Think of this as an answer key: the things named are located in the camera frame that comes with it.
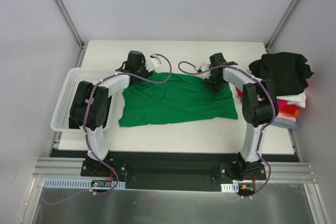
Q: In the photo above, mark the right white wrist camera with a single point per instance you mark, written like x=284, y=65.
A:
x=201, y=68

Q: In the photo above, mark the folded pink t shirt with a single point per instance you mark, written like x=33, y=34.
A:
x=286, y=117

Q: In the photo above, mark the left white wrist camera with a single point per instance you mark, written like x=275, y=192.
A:
x=154, y=61

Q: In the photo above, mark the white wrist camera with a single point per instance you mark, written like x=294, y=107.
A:
x=201, y=68
x=154, y=61

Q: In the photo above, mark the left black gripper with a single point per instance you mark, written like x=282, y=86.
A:
x=140, y=72

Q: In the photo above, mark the folded grey t shirt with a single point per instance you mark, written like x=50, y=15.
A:
x=284, y=121

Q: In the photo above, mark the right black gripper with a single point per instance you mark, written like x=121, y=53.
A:
x=216, y=83

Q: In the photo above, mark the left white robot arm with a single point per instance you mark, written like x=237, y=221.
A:
x=90, y=106

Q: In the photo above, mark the folded black t shirt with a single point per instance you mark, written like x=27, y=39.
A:
x=288, y=71

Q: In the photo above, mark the white plastic laundry basket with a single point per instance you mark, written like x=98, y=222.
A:
x=61, y=115

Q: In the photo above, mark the folded red t shirt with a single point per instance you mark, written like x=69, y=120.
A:
x=290, y=109

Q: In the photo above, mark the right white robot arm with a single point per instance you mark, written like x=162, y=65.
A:
x=259, y=109

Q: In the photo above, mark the black t shirt in basket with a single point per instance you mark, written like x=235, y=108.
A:
x=73, y=125

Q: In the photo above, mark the folded light blue t shirt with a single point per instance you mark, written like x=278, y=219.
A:
x=284, y=126

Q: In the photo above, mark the folded magenta t shirt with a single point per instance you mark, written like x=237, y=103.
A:
x=281, y=103

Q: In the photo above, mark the left aluminium frame post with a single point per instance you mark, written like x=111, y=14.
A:
x=69, y=22

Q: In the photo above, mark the folded white t shirt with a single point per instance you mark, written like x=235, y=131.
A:
x=298, y=99

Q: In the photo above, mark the green t shirt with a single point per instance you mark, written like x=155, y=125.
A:
x=174, y=98

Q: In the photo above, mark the right aluminium frame post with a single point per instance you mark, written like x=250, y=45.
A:
x=281, y=24

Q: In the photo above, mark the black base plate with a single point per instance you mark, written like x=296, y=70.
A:
x=174, y=171

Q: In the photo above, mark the aluminium frame post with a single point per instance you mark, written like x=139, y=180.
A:
x=281, y=24
x=69, y=22

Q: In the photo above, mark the aluminium front rail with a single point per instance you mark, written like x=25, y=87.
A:
x=281, y=172

